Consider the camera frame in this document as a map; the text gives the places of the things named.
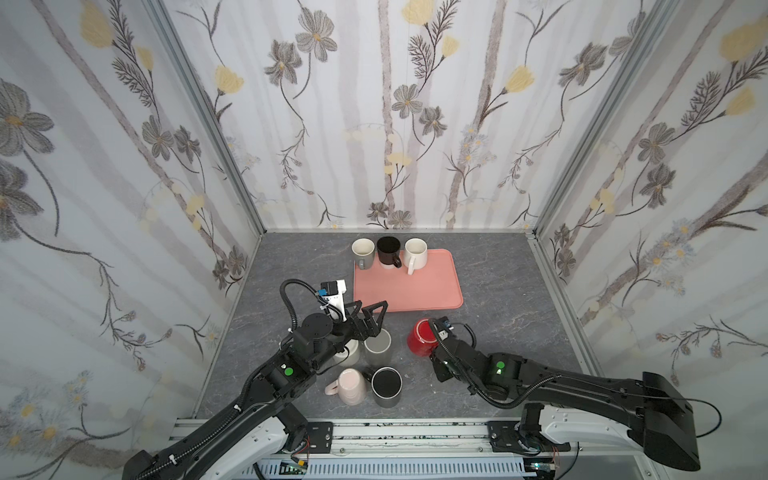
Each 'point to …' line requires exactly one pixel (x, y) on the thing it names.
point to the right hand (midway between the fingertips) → (426, 346)
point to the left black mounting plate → (320, 436)
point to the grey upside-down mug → (378, 350)
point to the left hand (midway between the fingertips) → (372, 298)
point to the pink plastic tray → (435, 287)
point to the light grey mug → (363, 250)
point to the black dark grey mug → (386, 384)
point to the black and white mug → (388, 248)
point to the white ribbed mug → (416, 257)
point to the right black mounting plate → (505, 437)
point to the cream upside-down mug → (354, 351)
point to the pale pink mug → (350, 388)
